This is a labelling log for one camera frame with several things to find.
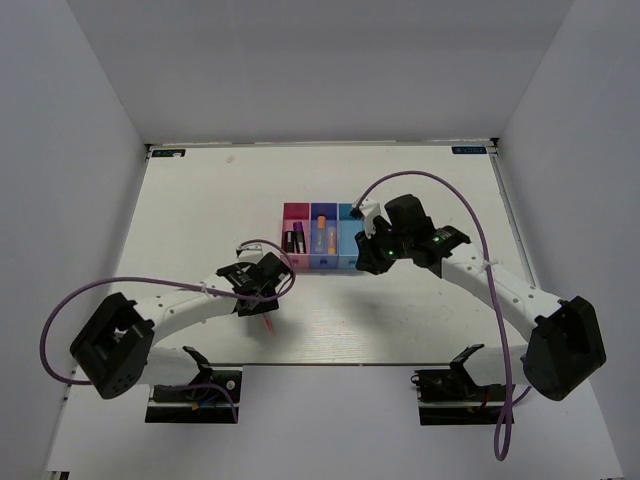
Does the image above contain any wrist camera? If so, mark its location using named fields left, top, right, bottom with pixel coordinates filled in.
left=236, top=243, right=264, bottom=264
left=350, top=198, right=382, bottom=238

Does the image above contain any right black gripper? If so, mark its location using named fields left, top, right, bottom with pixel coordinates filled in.
left=355, top=221, right=412, bottom=275

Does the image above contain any light blue container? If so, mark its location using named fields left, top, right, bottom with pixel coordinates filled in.
left=338, top=203, right=364, bottom=270

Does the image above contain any yellow orange highlighter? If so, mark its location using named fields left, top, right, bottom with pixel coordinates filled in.
left=327, top=227, right=337, bottom=255

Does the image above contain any grey orange highlighter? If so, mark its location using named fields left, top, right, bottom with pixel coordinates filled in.
left=314, top=215, right=326, bottom=254

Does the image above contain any blue corner label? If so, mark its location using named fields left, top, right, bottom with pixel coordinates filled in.
left=451, top=145, right=487, bottom=155
left=151, top=149, right=186, bottom=158

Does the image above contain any left blue corner label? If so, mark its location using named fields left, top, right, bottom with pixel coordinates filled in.
left=151, top=149, right=186, bottom=158

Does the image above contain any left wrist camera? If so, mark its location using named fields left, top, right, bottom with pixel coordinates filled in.
left=236, top=243, right=264, bottom=264

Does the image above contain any dark blue container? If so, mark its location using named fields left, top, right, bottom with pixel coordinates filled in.
left=310, top=203, right=338, bottom=270

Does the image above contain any black purple highlighter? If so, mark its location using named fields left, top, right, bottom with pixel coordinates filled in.
left=292, top=221, right=307, bottom=255

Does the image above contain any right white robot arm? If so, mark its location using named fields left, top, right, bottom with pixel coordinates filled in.
left=351, top=194, right=606, bottom=401

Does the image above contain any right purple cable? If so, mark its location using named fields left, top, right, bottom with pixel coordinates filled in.
left=352, top=170, right=531, bottom=461

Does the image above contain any black green highlighter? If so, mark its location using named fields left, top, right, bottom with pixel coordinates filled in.
left=284, top=230, right=298, bottom=254

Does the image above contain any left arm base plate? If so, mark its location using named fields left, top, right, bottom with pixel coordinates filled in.
left=145, top=367, right=243, bottom=424

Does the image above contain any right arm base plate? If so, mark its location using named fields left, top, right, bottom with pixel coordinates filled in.
left=410, top=368, right=506, bottom=426

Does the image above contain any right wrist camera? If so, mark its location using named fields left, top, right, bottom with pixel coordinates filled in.
left=350, top=198, right=382, bottom=238

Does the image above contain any right blue corner label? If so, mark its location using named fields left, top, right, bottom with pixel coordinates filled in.
left=451, top=145, right=487, bottom=155

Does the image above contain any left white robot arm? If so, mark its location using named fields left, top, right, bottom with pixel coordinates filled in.
left=70, top=252, right=292, bottom=399

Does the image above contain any red white pen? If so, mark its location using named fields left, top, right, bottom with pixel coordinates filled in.
left=262, top=313, right=275, bottom=335

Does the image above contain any pink container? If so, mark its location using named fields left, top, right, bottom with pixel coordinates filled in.
left=280, top=202, right=311, bottom=271

